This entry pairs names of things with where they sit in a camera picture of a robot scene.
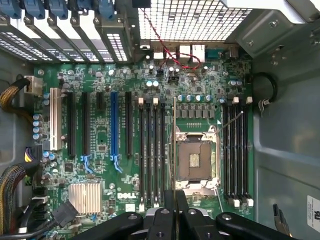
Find green Dell motherboard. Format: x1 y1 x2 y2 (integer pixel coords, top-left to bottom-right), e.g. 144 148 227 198
31 59 255 240

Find twisted red black wire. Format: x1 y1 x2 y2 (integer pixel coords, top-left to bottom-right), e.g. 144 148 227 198
139 7 202 74

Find black SATA plug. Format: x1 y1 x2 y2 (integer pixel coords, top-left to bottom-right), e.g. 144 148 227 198
271 203 294 236

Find perforated metal slot cover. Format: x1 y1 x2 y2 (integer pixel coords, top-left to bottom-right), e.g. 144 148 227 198
0 14 55 62
94 16 134 64

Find black cable with flat plug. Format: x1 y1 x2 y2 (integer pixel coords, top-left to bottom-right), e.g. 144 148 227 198
0 201 80 240

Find long black expansion slot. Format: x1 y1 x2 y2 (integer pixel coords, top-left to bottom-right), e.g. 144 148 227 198
81 91 94 174
124 90 134 157
66 91 77 158

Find black looped cable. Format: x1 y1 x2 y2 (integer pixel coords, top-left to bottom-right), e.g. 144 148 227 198
252 71 279 104

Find short black expansion slot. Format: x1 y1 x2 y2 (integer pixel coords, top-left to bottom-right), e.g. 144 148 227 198
95 91 105 112

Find black RAM slot white latches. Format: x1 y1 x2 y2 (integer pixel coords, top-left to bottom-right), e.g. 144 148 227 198
152 96 161 209
137 96 146 211
229 96 238 208
242 95 254 208

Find blue expansion slot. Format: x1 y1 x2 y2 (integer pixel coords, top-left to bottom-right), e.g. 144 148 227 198
110 90 124 174

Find yellow black power cable bundle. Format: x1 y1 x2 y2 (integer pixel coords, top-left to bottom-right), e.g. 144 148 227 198
0 77 35 120

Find grey metal PC case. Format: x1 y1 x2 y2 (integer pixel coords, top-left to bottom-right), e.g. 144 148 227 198
0 0 320 240

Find braided black cable bundle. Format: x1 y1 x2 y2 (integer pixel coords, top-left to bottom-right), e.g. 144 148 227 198
0 161 41 227

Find grey power supply unit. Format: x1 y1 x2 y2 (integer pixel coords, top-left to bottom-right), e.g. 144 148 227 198
219 0 320 26

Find white power connector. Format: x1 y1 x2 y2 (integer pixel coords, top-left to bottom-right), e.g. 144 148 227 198
24 74 44 98

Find white PCI expansion slot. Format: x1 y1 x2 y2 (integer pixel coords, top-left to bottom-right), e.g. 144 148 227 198
49 87 63 152

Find blue slot cover clip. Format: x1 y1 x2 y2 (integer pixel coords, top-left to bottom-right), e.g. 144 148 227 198
95 0 118 21
23 0 46 20
48 0 69 20
0 0 20 19

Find white cable clip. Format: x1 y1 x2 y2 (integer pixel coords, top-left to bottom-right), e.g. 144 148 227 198
258 98 272 117

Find metal CPU socket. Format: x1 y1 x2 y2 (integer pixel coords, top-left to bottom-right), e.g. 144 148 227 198
173 124 223 196

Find thin metal locking lever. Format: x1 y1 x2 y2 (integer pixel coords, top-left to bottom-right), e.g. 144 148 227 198
216 111 245 134

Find silver finned chipset heatsink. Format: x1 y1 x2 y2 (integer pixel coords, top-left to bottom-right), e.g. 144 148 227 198
67 182 103 216

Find white printed label sticker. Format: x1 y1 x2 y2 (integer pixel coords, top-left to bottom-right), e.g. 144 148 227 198
306 194 320 230

